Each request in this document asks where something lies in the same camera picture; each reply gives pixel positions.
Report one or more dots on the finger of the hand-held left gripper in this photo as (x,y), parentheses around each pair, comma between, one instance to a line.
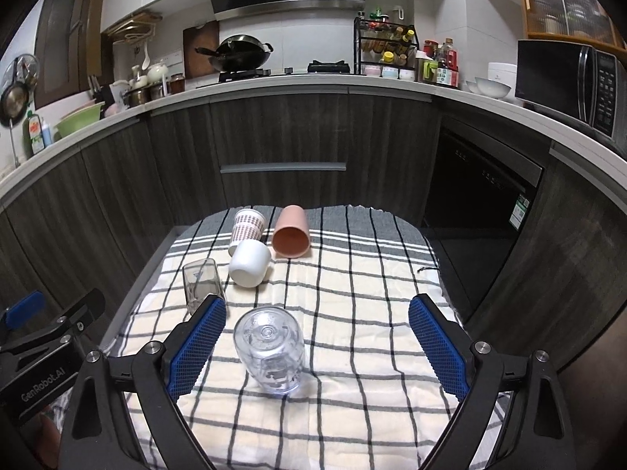
(22,309)
(73,318)

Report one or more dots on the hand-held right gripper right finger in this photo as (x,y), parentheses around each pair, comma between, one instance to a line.
(438,347)

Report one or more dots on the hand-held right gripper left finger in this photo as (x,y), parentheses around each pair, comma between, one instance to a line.
(196,347)

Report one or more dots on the clear round glass cup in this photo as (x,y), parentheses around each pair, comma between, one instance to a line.
(269,350)

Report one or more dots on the clear square glass cup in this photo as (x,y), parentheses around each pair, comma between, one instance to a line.
(198,281)

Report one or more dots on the plain white cup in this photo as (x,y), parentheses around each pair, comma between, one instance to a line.
(250,264)

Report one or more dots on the white patterned cup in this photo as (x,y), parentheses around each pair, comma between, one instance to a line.
(245,227)

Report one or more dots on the pink cup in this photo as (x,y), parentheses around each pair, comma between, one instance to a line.
(292,237)

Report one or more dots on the checkered cloth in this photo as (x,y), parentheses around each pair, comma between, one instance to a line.
(343,303)

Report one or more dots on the black dishwasher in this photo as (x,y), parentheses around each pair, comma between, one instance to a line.
(470,205)

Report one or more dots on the green dish soap bottle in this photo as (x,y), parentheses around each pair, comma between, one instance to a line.
(34,134)

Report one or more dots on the green basin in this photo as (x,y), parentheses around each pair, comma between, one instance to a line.
(81,120)

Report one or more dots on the hanging frying pan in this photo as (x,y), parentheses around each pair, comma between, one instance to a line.
(12,103)

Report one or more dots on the knife block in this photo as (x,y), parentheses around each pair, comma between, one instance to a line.
(100,92)

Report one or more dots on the steel pot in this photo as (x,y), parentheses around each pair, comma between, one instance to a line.
(136,97)

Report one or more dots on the brown jar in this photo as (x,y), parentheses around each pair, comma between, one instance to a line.
(177,83)

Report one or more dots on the white teapot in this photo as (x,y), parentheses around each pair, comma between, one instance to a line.
(157,73)

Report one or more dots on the white bowl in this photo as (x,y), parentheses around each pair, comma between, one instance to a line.
(493,88)

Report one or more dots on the green mug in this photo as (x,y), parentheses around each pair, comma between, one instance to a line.
(430,72)

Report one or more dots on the sauce bottle with red label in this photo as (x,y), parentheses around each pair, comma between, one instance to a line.
(445,66)

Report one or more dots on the white rice cooker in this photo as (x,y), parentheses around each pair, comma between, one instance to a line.
(504,71)

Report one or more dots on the gas stove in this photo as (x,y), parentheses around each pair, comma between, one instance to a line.
(289,72)

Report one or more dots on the black microwave oven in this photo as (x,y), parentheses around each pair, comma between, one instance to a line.
(563,78)

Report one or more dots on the black wok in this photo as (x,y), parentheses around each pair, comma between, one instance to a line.
(242,51)

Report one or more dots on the hanging wooden rack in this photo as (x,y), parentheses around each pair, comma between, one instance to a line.
(134,24)

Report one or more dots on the wooden cutting board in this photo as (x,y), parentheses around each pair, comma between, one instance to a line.
(196,39)

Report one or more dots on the black spice rack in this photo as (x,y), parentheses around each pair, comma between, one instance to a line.
(384,41)

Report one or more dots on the wooden glass-door cabinet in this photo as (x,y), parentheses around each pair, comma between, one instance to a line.
(563,5)

